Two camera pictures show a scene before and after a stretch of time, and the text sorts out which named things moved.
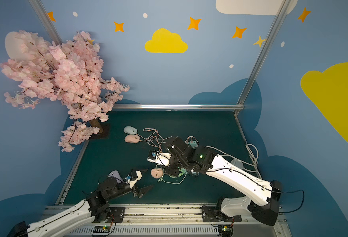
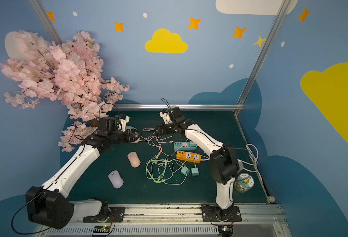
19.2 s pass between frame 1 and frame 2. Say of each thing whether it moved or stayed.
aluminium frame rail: stayed
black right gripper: moved
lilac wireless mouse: stayed
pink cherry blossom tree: stayed
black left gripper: moved
